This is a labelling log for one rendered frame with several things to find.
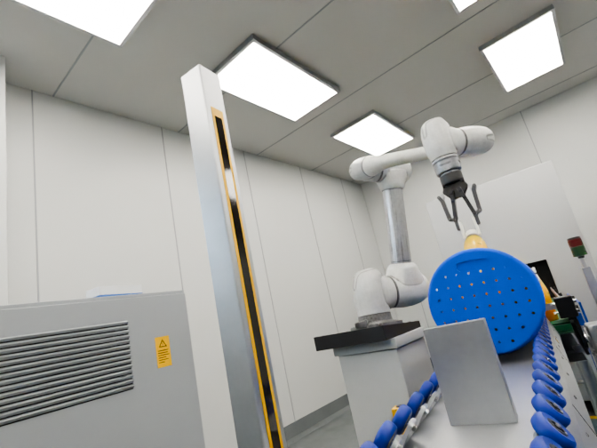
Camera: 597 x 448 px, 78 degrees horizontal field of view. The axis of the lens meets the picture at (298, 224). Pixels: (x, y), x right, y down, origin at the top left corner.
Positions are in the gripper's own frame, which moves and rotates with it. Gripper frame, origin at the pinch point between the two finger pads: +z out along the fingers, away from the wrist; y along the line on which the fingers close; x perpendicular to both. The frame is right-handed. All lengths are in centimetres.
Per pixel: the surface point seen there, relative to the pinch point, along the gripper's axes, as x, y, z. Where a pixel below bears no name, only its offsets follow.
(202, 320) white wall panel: 119, -261, -4
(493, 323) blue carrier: -25.0, 0.2, 28.4
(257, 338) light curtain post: -83, -30, 17
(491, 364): -69, 3, 29
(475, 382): -69, 0, 32
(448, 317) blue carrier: -25.0, -10.5, 24.9
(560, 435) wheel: -86, 10, 34
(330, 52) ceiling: 148, -75, -206
